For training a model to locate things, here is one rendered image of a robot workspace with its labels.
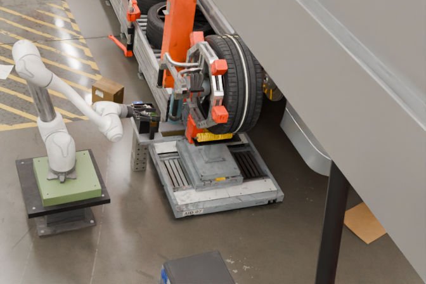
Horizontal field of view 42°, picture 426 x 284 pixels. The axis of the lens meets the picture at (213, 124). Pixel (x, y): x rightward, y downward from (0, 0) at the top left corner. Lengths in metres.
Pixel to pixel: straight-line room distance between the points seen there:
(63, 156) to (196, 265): 1.03
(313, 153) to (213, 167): 0.94
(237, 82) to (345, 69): 3.22
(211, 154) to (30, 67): 1.54
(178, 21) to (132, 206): 1.32
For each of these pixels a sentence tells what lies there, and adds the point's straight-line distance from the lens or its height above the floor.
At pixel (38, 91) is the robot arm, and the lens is 3.41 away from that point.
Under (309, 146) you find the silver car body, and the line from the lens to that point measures 3.37.
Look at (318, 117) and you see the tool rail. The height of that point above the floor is 2.73.
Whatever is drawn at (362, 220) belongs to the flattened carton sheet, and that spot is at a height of 0.01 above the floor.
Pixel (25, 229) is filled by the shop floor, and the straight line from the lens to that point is 3.86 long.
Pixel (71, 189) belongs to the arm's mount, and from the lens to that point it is 3.56.
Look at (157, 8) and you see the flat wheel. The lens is 5.40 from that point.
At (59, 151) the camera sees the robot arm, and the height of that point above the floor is 0.60.
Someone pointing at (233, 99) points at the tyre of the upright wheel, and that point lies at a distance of 3.44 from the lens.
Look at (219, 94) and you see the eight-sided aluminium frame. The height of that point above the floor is 0.97.
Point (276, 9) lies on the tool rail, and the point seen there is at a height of 2.75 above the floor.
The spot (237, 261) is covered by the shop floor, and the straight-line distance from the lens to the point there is 3.77.
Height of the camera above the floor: 2.86
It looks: 37 degrees down
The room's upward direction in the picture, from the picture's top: 11 degrees clockwise
